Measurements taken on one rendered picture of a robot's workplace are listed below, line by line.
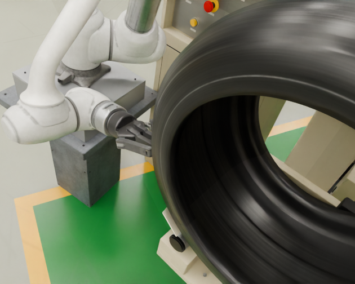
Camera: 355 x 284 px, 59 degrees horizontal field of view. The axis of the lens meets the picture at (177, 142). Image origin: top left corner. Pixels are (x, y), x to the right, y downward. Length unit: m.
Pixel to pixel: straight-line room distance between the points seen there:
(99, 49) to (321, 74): 0.99
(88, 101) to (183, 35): 0.69
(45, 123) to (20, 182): 1.19
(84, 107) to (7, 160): 1.29
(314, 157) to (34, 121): 0.69
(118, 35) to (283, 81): 0.93
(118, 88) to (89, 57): 0.17
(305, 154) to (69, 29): 0.65
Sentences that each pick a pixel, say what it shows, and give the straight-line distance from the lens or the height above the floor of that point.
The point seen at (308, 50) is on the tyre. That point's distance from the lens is 0.34.
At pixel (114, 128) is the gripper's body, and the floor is 0.98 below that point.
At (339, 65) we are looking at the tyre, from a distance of 0.33.
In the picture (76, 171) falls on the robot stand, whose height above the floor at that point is 0.26.
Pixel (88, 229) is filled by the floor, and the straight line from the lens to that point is 1.77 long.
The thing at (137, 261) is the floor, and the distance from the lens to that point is 1.70.
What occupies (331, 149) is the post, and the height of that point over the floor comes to 1.07.
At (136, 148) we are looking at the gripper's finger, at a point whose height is 0.99.
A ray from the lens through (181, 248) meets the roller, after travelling 0.73.
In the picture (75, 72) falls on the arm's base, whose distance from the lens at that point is 1.31.
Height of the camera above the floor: 1.56
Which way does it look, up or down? 45 degrees down
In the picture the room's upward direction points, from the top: 13 degrees clockwise
